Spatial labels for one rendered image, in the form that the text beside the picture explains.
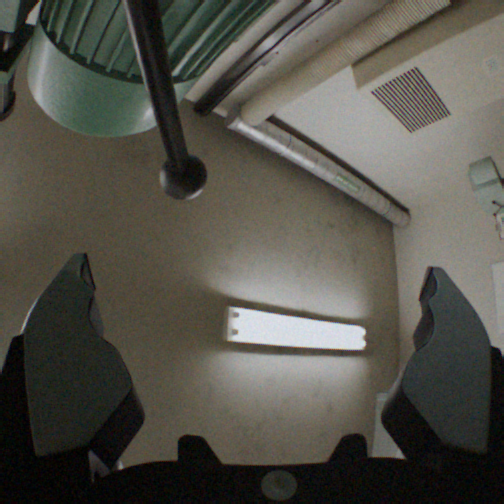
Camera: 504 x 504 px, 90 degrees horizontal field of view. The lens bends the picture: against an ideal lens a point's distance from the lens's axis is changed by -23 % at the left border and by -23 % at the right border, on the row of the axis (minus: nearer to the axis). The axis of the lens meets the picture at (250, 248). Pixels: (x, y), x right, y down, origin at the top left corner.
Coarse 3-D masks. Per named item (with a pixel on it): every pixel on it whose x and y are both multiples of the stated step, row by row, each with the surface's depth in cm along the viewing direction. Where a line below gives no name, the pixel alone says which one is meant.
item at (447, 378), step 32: (448, 288) 10; (448, 320) 8; (480, 320) 8; (416, 352) 7; (448, 352) 7; (480, 352) 7; (416, 384) 6; (448, 384) 6; (480, 384) 6; (384, 416) 7; (416, 416) 6; (448, 416) 6; (480, 416) 5; (416, 448) 6; (448, 448) 5; (480, 448) 5
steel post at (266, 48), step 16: (320, 0) 111; (336, 0) 108; (288, 16) 124; (304, 16) 120; (320, 16) 119; (272, 32) 132; (288, 32) 131; (256, 48) 142; (272, 48) 140; (240, 64) 153; (256, 64) 150; (224, 80) 165; (240, 80) 162; (208, 96) 177; (224, 96) 177; (208, 112) 191
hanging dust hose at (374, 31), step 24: (408, 0) 95; (432, 0) 89; (456, 0) 85; (360, 24) 118; (384, 24) 109; (408, 24) 104; (336, 48) 130; (360, 48) 124; (288, 72) 155; (312, 72) 144; (336, 72) 143; (264, 96) 169; (288, 96) 163
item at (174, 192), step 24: (144, 0) 9; (144, 24) 10; (144, 48) 11; (144, 72) 12; (168, 72) 13; (168, 96) 14; (168, 120) 16; (168, 144) 18; (168, 168) 21; (192, 168) 21; (168, 192) 22; (192, 192) 22
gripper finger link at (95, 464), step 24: (24, 360) 6; (0, 384) 5; (24, 384) 6; (0, 408) 5; (24, 408) 5; (0, 432) 4; (24, 432) 5; (0, 456) 4; (24, 456) 4; (72, 456) 5; (96, 456) 5; (0, 480) 4; (24, 480) 4; (48, 480) 4; (72, 480) 4; (96, 480) 5
